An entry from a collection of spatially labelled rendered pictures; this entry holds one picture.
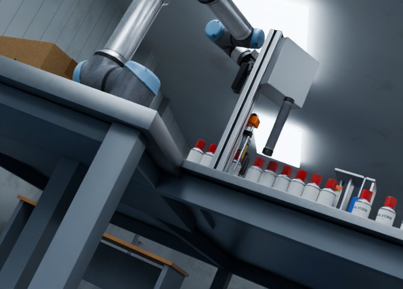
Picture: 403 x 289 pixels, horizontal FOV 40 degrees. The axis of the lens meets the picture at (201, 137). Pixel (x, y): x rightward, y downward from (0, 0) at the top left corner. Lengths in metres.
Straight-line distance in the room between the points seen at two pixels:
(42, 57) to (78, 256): 1.02
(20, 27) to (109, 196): 3.49
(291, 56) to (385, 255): 0.95
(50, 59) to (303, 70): 0.85
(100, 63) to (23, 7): 2.81
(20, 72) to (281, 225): 0.61
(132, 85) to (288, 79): 0.62
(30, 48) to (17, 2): 2.37
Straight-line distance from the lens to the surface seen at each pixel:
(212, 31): 2.05
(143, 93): 1.49
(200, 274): 10.45
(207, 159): 1.95
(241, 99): 1.84
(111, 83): 1.52
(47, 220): 1.40
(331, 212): 1.12
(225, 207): 1.21
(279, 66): 1.86
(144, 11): 1.70
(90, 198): 1.00
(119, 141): 1.01
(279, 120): 1.83
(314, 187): 1.81
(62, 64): 1.92
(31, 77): 1.11
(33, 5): 4.48
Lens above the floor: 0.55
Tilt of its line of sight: 16 degrees up
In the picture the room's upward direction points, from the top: 25 degrees clockwise
